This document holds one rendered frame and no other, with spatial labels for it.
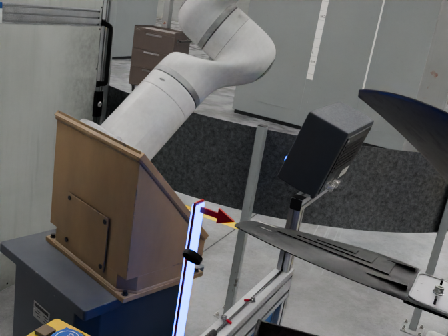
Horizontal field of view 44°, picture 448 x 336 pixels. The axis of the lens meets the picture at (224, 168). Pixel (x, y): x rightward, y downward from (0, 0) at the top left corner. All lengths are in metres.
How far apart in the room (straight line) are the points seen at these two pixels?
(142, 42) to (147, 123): 6.49
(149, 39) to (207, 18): 6.32
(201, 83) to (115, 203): 0.31
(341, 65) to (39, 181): 4.74
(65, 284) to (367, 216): 1.78
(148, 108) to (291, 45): 5.95
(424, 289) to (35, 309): 0.76
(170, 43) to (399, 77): 2.90
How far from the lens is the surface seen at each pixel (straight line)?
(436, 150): 0.54
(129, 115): 1.08
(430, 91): 4.90
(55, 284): 1.09
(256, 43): 1.18
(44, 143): 2.67
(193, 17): 1.18
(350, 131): 1.33
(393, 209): 2.67
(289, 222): 1.34
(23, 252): 1.19
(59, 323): 0.73
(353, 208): 2.58
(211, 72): 1.13
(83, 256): 1.12
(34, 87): 2.55
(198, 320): 2.71
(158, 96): 1.09
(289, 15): 6.99
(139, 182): 0.94
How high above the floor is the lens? 1.49
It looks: 18 degrees down
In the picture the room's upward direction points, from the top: 9 degrees clockwise
